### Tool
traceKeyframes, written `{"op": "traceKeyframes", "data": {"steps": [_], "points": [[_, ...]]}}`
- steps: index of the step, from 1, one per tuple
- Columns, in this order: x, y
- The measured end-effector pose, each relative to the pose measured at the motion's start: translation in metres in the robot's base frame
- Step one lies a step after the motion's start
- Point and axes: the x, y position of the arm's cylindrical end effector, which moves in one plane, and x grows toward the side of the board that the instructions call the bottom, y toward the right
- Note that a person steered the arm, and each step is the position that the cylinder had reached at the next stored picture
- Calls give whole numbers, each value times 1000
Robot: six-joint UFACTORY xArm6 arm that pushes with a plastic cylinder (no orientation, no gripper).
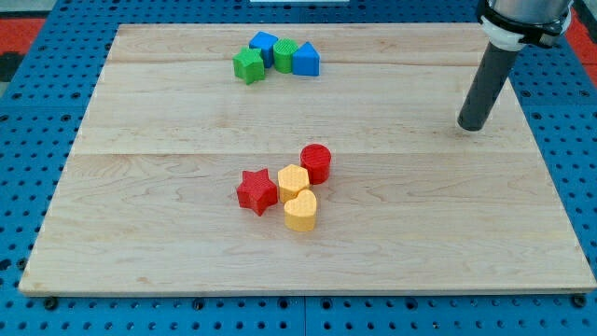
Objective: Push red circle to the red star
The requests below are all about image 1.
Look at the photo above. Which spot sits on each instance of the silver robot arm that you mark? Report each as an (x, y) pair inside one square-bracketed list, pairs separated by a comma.
[(513, 24)]

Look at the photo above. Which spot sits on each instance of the red star block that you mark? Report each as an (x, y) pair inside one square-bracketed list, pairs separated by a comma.
[(257, 191)]

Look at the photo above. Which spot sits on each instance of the green star block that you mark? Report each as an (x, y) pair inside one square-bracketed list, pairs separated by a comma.
[(248, 65)]

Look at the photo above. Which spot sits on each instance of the yellow hexagon block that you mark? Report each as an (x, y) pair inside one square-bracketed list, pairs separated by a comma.
[(291, 180)]

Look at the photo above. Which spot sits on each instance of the red cylinder block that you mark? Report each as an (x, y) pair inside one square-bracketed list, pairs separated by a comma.
[(316, 159)]

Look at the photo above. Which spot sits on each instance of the yellow heart block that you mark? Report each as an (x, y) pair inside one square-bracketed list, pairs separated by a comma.
[(300, 212)]

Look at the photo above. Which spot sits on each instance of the light wooden board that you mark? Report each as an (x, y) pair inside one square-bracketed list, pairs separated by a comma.
[(147, 204)]

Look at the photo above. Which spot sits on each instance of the blue triangle block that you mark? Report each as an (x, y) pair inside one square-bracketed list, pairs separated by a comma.
[(306, 61)]

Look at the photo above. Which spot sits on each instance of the green cylinder block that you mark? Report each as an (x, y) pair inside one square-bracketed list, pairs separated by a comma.
[(283, 51)]

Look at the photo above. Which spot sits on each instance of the blue cube block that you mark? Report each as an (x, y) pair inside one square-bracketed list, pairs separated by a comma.
[(265, 42)]

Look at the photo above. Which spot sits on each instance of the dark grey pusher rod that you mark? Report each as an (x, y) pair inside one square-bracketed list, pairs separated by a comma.
[(487, 84)]

